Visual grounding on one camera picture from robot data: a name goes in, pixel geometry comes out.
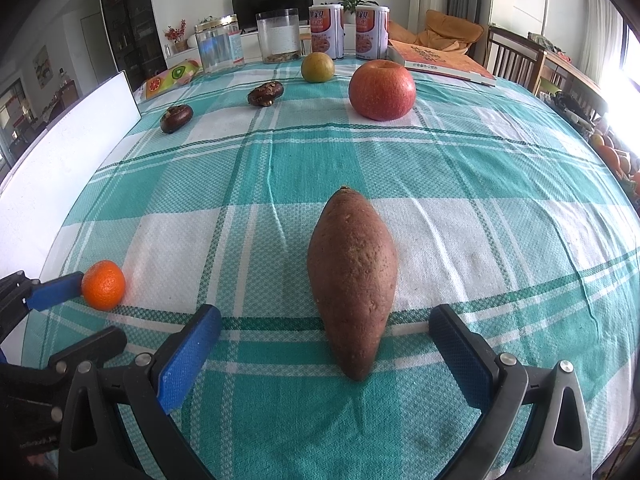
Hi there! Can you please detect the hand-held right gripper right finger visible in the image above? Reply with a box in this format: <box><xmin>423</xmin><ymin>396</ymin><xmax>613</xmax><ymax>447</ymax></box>
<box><xmin>429</xmin><ymin>304</ymin><xmax>593</xmax><ymax>480</ymax></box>

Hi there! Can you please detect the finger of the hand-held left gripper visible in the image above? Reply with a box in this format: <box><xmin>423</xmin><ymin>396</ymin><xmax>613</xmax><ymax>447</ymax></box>
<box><xmin>47</xmin><ymin>326</ymin><xmax>128</xmax><ymax>376</ymax></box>
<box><xmin>0</xmin><ymin>270</ymin><xmax>86</xmax><ymax>343</ymax></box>

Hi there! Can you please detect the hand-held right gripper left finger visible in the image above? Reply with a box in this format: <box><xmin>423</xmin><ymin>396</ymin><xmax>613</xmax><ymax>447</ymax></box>
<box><xmin>59</xmin><ymin>304</ymin><xmax>223</xmax><ymax>480</ymax></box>

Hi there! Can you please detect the small mandarin orange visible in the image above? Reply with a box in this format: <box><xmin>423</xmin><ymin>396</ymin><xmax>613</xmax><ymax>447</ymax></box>
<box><xmin>81</xmin><ymin>260</ymin><xmax>127</xmax><ymax>311</ymax></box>

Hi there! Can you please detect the large sweet potato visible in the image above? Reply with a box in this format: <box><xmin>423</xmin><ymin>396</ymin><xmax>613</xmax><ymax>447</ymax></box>
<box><xmin>306</xmin><ymin>186</ymin><xmax>399</xmax><ymax>382</ymax></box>

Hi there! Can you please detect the white board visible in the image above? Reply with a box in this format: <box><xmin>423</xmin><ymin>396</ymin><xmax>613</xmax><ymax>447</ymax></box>
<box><xmin>0</xmin><ymin>70</ymin><xmax>142</xmax><ymax>281</ymax></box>

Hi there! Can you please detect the green plaid tablecloth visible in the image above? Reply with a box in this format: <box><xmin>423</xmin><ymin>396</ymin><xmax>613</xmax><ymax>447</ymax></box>
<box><xmin>22</xmin><ymin>55</ymin><xmax>640</xmax><ymax>480</ymax></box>

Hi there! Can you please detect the fruit print box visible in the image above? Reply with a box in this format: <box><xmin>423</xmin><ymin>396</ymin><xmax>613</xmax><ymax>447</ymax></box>
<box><xmin>142</xmin><ymin>58</ymin><xmax>203</xmax><ymax>98</ymax></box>

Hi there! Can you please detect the basket of fruit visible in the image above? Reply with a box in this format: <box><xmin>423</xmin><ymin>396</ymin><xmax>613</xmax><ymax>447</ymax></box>
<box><xmin>590</xmin><ymin>130</ymin><xmax>640</xmax><ymax>186</ymax></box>

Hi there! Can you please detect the red flower arrangement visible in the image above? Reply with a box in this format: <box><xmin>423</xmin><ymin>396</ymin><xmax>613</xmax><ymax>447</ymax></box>
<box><xmin>164</xmin><ymin>20</ymin><xmax>188</xmax><ymax>53</ymax></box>

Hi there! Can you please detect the red apple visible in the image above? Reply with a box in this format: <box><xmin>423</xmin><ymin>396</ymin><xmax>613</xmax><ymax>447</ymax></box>
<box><xmin>348</xmin><ymin>59</ymin><xmax>417</xmax><ymax>122</ymax></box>

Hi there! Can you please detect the black display cabinet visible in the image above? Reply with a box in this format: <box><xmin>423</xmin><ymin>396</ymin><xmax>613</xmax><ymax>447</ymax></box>
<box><xmin>98</xmin><ymin>0</ymin><xmax>168</xmax><ymax>91</ymax></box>

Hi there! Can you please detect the glass jar with gold lid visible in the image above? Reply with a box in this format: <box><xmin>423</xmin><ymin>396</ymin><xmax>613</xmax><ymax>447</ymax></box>
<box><xmin>195</xmin><ymin>14</ymin><xmax>246</xmax><ymax>73</ymax></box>

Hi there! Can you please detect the orange book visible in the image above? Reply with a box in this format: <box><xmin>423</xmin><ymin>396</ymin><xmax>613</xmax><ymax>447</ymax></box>
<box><xmin>387</xmin><ymin>40</ymin><xmax>498</xmax><ymax>87</ymax></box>

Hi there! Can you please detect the wooden chair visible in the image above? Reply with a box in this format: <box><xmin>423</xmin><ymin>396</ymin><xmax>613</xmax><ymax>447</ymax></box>
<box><xmin>482</xmin><ymin>25</ymin><xmax>548</xmax><ymax>93</ymax></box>

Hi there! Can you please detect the wooden side desk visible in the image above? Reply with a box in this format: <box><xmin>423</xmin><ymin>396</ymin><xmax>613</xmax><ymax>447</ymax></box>
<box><xmin>542</xmin><ymin>47</ymin><xmax>611</xmax><ymax>111</ymax></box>

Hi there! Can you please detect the green citrus fruit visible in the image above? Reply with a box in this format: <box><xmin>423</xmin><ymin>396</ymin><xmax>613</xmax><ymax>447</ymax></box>
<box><xmin>301</xmin><ymin>52</ymin><xmax>336</xmax><ymax>84</ymax></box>

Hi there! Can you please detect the orange lounge chair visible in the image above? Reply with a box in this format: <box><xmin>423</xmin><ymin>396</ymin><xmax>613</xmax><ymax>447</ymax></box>
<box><xmin>387</xmin><ymin>9</ymin><xmax>486</xmax><ymax>58</ymax></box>

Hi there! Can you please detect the clear plastic jar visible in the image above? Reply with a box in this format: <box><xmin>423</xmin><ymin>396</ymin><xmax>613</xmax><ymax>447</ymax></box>
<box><xmin>256</xmin><ymin>8</ymin><xmax>302</xmax><ymax>65</ymax></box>

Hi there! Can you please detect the pink tin can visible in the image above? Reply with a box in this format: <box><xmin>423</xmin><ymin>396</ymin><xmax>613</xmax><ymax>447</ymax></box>
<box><xmin>308</xmin><ymin>4</ymin><xmax>346</xmax><ymax>61</ymax></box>
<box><xmin>355</xmin><ymin>5</ymin><xmax>391</xmax><ymax>59</ymax></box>

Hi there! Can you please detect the bright window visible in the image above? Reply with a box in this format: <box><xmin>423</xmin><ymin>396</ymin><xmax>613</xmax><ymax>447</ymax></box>
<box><xmin>620</xmin><ymin>10</ymin><xmax>640</xmax><ymax>121</ymax></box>

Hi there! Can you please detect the flat screen television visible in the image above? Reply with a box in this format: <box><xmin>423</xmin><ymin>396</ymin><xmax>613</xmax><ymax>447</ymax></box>
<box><xmin>231</xmin><ymin>0</ymin><xmax>315</xmax><ymax>31</ymax></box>

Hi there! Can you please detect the white curtain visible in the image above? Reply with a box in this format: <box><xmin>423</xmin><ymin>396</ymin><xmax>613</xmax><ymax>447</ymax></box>
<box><xmin>580</xmin><ymin>0</ymin><xmax>626</xmax><ymax>91</ymax></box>

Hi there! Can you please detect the green plant in white pot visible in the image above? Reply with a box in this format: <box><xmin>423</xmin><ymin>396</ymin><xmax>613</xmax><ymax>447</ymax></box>
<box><xmin>334</xmin><ymin>0</ymin><xmax>378</xmax><ymax>16</ymax></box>

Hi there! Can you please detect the framed wall picture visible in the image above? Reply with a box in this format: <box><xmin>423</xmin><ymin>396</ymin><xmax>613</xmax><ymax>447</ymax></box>
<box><xmin>32</xmin><ymin>45</ymin><xmax>53</xmax><ymax>86</ymax></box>

